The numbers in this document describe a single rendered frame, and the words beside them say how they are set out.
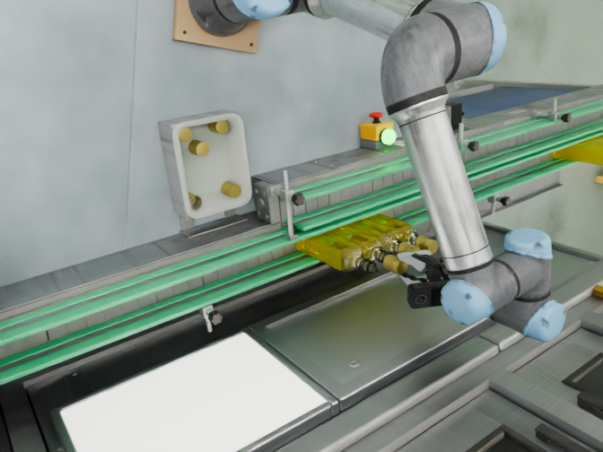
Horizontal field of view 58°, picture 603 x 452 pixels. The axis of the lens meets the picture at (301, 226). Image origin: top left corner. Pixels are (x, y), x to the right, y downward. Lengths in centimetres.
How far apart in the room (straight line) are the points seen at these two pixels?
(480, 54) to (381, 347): 60
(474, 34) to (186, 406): 81
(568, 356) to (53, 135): 116
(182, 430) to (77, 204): 55
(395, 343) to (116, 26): 89
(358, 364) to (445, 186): 43
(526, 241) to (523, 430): 33
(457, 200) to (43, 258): 87
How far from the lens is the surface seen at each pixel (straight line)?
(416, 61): 85
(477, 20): 95
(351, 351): 116
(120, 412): 111
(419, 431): 104
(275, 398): 105
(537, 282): 99
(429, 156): 85
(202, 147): 128
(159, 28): 130
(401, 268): 121
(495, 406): 111
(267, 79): 143
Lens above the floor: 197
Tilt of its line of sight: 52 degrees down
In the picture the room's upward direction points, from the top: 113 degrees clockwise
